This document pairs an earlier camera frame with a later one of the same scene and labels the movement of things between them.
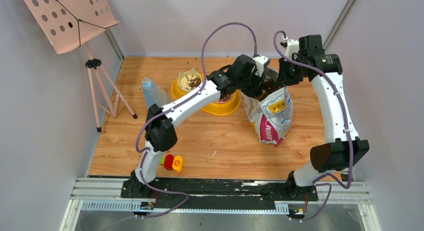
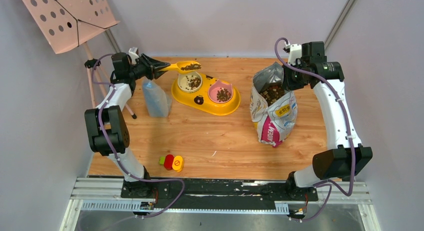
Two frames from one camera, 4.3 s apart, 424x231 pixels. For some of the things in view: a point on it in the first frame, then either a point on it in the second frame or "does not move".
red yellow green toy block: (170, 162) does not move
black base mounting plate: (219, 194) does not move
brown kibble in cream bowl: (193, 83) does not move
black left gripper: (253, 85) → (144, 65)
